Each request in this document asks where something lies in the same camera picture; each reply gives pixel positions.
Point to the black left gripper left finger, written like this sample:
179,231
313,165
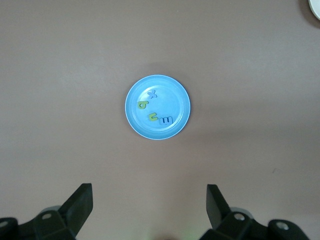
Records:
72,217

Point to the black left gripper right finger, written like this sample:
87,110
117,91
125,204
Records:
220,220

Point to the blue foam letter m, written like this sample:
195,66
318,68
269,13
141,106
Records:
166,123

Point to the green foam letter u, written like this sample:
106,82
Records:
150,118

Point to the green foam letter q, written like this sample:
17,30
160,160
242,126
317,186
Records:
145,103

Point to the blue foam letter x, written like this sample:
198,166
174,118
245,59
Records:
152,94

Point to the blue plate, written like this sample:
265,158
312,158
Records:
172,105

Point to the brown table cover sheet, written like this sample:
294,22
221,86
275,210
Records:
75,75

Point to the beige plate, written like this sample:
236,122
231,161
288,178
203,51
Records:
316,7

